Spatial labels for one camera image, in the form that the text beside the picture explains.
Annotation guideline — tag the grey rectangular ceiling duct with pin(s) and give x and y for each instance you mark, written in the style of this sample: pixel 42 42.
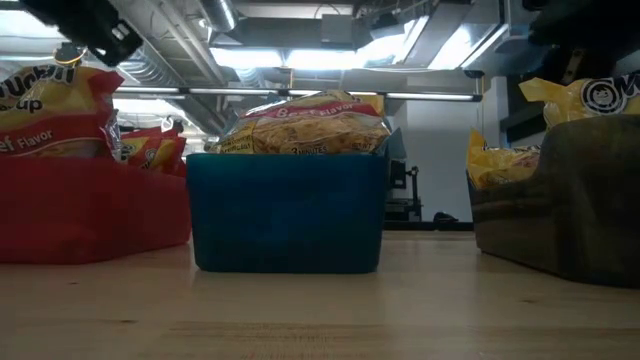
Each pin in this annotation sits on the grey rectangular ceiling duct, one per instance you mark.
pixel 280 32

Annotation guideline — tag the black tripod stand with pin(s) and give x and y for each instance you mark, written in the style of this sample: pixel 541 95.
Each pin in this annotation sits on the black tripod stand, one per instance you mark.
pixel 402 185

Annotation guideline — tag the round black ceiling device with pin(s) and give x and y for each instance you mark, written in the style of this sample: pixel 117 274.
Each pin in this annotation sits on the round black ceiling device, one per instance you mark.
pixel 69 55

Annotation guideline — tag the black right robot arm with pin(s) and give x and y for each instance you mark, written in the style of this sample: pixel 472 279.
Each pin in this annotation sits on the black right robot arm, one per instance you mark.
pixel 585 22

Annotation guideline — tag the silver round ceiling duct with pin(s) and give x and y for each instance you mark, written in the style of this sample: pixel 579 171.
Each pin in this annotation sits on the silver round ceiling duct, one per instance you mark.
pixel 222 12

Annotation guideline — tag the black plastic bin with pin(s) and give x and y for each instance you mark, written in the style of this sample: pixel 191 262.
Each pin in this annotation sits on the black plastic bin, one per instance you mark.
pixel 575 210

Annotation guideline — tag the yellow Maruchan ramen pack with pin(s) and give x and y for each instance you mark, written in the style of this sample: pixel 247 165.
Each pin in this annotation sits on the yellow Maruchan ramen pack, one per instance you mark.
pixel 585 97
pixel 500 162

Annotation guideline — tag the red plastic bin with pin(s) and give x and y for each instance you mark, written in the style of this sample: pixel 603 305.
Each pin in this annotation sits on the red plastic bin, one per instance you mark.
pixel 90 210

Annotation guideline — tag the long ceiling strip light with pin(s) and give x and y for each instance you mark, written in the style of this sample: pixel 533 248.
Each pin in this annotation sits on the long ceiling strip light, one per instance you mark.
pixel 225 91

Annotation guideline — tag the red Maruchan ramen pack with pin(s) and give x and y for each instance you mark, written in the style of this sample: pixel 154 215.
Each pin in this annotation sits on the red Maruchan ramen pack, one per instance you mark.
pixel 50 115
pixel 152 150

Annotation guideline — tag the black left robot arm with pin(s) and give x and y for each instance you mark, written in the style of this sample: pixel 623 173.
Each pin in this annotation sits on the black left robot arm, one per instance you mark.
pixel 42 10

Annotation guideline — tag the black wall camera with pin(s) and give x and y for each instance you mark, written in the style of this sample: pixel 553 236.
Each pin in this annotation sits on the black wall camera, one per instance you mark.
pixel 472 73

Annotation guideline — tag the blue plastic bin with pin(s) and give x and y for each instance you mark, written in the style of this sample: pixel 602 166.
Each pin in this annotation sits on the blue plastic bin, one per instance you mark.
pixel 285 215

